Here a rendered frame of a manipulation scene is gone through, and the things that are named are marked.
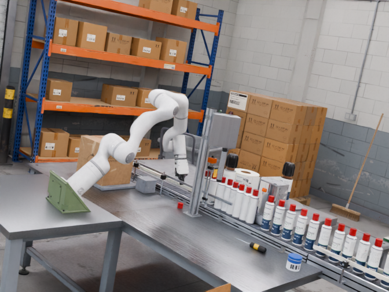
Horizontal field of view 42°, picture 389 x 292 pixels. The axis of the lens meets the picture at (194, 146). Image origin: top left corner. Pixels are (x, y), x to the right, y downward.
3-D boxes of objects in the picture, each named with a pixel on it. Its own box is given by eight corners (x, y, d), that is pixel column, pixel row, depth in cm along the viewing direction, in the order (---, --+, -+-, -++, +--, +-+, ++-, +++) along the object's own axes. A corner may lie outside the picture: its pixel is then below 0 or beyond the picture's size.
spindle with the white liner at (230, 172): (234, 197, 352) (242, 155, 347) (226, 197, 346) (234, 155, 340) (224, 193, 358) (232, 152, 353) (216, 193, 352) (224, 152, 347)
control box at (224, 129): (235, 149, 303) (241, 117, 300) (208, 145, 300) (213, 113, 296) (231, 145, 313) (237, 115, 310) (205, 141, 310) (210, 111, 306)
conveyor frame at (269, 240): (317, 259, 276) (319, 251, 275) (305, 262, 268) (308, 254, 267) (132, 172, 388) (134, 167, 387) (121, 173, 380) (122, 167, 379)
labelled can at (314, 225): (315, 251, 273) (323, 215, 270) (309, 252, 270) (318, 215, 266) (307, 247, 277) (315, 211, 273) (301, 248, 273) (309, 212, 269)
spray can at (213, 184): (215, 204, 326) (220, 174, 322) (210, 205, 322) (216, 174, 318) (208, 201, 329) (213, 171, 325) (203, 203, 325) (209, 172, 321)
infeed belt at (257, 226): (316, 258, 274) (318, 251, 274) (307, 260, 269) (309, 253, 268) (131, 171, 387) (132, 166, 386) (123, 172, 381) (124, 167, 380)
